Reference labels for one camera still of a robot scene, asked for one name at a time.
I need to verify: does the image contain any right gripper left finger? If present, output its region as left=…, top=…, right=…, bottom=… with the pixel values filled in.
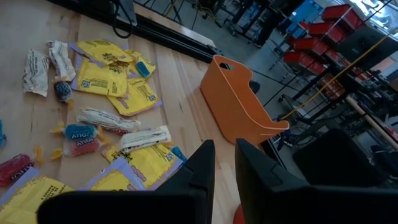
left=36, top=139, right=216, bottom=224

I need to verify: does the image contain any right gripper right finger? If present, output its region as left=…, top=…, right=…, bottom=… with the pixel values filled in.
left=234, top=138, right=398, bottom=224

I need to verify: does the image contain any yellow purple-edged candy packet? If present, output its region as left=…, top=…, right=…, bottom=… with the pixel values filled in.
left=79, top=157, right=147, bottom=192

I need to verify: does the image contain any red wrapped hard candy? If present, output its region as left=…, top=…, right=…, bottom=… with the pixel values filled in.
left=0, top=144, right=44, bottom=187
left=49, top=139, right=109, bottom=160

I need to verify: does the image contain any dark blue wrapped hard candy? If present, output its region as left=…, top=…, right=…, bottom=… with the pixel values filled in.
left=52, top=77, right=75, bottom=108

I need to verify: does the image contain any orange plastic bin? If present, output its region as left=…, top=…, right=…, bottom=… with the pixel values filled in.
left=199, top=54, right=290, bottom=146

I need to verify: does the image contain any wooden pole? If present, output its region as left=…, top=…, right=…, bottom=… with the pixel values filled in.
left=344, top=95, right=398, bottom=151

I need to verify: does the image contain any black monitor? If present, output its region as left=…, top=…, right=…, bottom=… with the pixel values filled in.
left=335, top=26, right=398, bottom=72

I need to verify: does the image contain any red storage bin rack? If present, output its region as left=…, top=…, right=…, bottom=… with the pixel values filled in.
left=281, top=3, right=365, bottom=77

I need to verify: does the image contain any blue partition panel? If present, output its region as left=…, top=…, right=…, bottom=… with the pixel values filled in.
left=287, top=0, right=326, bottom=35

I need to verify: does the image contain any yellow hanging cable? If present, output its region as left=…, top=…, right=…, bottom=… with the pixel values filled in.
left=280, top=33, right=391, bottom=121

